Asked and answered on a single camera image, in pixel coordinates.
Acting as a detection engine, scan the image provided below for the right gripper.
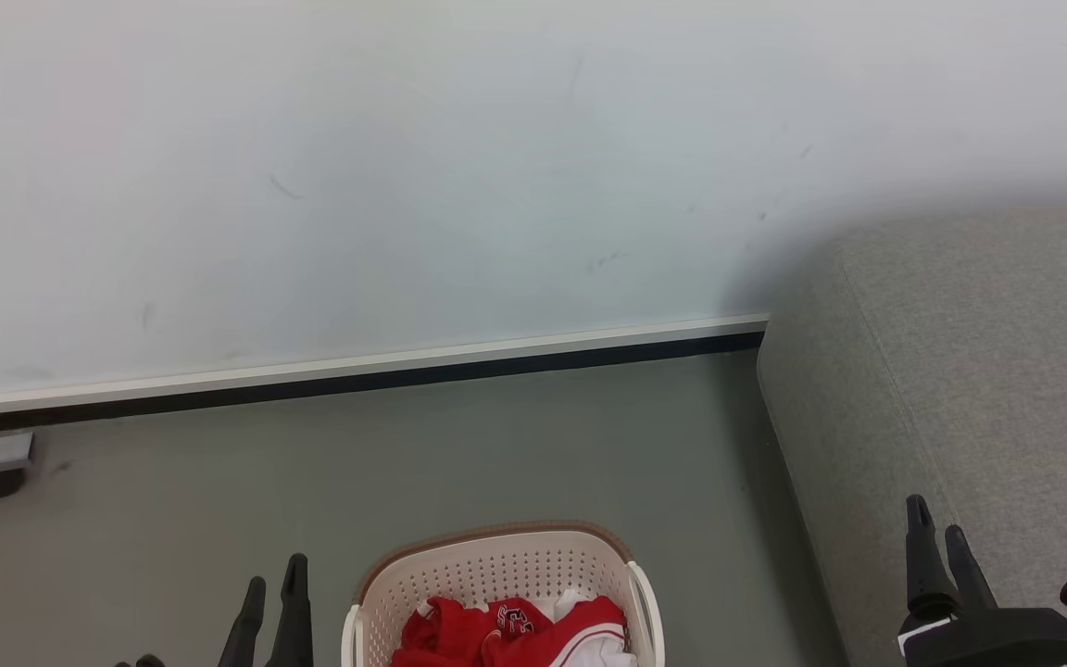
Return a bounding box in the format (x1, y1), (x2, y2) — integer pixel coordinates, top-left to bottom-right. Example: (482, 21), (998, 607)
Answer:
(898, 494), (1067, 667)

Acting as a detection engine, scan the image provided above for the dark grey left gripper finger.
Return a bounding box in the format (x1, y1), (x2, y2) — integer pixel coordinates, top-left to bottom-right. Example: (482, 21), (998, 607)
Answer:
(265, 553), (315, 667)
(219, 576), (267, 667)

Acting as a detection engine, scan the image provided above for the red printed garment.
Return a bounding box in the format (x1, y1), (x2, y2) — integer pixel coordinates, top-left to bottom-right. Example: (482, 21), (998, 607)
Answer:
(391, 596), (628, 667)

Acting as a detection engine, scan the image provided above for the grey fabric sofa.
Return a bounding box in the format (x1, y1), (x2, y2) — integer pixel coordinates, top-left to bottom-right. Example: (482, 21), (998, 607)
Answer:
(756, 199), (1067, 667)

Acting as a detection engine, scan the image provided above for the red and white jersey garment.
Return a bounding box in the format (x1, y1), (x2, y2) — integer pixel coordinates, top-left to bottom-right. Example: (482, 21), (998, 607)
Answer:
(552, 590), (638, 667)

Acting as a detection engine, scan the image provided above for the cream perforated laundry basket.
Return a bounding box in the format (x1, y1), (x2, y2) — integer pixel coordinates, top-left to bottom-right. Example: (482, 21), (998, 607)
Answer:
(342, 522), (665, 667)

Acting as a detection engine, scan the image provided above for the white and black baseboard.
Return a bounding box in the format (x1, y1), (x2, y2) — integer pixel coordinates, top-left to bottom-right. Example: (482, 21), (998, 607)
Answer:
(0, 314), (770, 438)

